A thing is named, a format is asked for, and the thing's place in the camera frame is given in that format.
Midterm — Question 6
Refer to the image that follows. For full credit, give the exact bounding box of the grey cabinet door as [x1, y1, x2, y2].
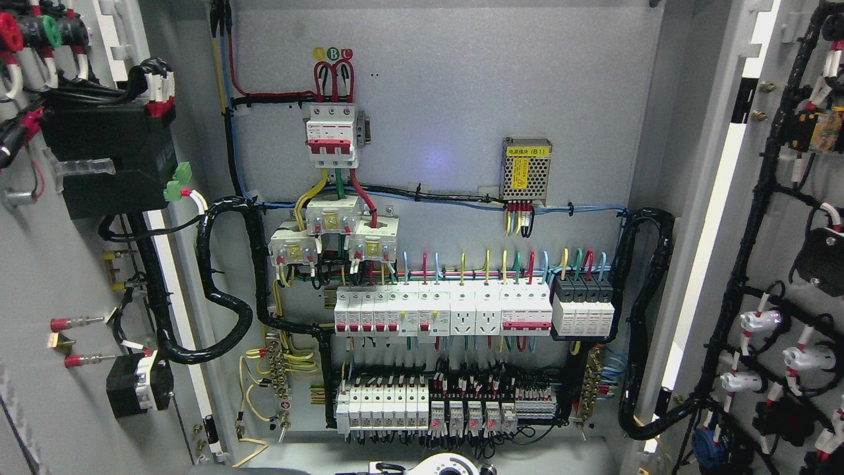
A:
[618, 1, 842, 474]
[1, 1, 230, 474]

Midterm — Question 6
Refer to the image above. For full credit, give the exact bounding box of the black cable harness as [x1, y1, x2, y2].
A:
[610, 208, 709, 441]
[142, 196, 334, 429]

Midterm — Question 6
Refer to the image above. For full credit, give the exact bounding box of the white socket breaker row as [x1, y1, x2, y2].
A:
[334, 280, 553, 337]

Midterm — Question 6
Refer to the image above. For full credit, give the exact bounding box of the grey cabinet body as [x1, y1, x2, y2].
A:
[138, 0, 746, 475]

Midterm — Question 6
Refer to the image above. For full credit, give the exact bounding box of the black surge protector block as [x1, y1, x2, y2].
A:
[552, 276, 617, 343]

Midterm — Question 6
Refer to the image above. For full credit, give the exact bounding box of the brass grounding bar left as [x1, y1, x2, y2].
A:
[263, 338, 291, 412]

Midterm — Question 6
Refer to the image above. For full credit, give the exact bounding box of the lower relay terminal row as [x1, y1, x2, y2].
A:
[334, 360, 560, 444]

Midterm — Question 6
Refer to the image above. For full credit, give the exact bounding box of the black right cable harness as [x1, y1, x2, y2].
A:
[610, 208, 709, 441]

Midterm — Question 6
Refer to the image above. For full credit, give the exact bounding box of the black left cable harness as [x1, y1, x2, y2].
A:
[142, 196, 334, 429]

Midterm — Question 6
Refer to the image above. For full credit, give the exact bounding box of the brass grounding bar right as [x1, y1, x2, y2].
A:
[576, 344, 603, 423]

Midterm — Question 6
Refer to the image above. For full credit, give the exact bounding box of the perforated metal power supply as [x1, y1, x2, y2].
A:
[498, 137, 553, 202]

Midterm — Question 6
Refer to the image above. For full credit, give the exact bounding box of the white current transformer cluster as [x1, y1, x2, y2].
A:
[269, 195, 399, 273]

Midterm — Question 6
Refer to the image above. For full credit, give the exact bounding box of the red white main breaker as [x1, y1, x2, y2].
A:
[305, 102, 371, 169]

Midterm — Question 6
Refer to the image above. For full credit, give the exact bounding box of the brass grounding bar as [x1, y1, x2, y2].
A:
[576, 344, 603, 423]
[263, 338, 291, 412]

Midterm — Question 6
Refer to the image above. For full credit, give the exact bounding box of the black digital power meter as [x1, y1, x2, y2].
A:
[42, 100, 192, 219]

